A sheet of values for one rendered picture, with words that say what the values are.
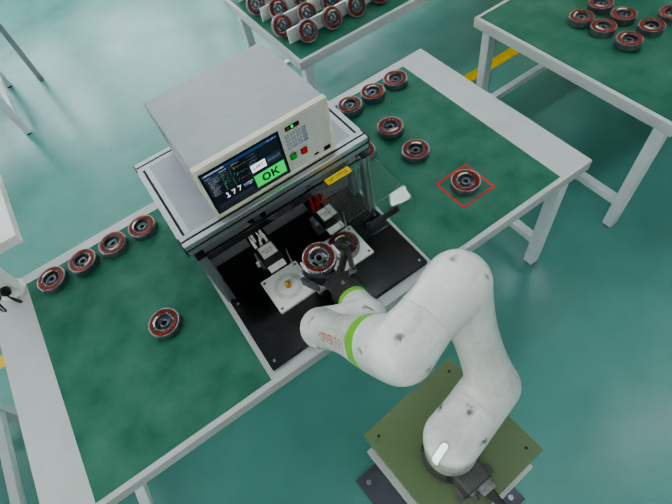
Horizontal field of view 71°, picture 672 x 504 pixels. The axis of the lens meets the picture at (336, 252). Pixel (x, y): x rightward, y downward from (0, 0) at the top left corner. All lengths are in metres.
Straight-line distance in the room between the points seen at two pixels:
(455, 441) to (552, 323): 1.44
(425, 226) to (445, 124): 0.54
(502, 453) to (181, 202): 1.17
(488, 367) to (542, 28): 1.96
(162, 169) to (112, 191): 1.84
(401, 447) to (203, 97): 1.16
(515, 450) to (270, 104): 1.15
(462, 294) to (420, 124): 1.39
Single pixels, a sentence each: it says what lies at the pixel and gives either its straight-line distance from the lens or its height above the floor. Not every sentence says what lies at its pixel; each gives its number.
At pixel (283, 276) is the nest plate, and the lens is 1.68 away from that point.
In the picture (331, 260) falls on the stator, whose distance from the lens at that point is 1.51.
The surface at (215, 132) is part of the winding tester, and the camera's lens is 1.41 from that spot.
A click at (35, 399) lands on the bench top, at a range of 1.95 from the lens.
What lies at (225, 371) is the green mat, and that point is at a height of 0.75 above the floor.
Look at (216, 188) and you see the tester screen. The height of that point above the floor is 1.23.
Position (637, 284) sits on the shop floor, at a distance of 2.71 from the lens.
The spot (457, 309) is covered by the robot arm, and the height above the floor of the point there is 1.45.
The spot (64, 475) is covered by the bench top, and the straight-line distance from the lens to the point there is 1.79.
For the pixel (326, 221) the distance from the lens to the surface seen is 1.60.
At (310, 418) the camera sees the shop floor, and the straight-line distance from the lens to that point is 2.29.
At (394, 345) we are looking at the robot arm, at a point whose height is 1.47.
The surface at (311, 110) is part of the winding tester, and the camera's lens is 1.40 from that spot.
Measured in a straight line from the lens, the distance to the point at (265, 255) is 1.58.
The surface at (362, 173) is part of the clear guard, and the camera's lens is 1.52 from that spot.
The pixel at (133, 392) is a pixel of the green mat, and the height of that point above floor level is 0.75.
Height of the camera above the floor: 2.19
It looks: 56 degrees down
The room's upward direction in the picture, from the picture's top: 15 degrees counter-clockwise
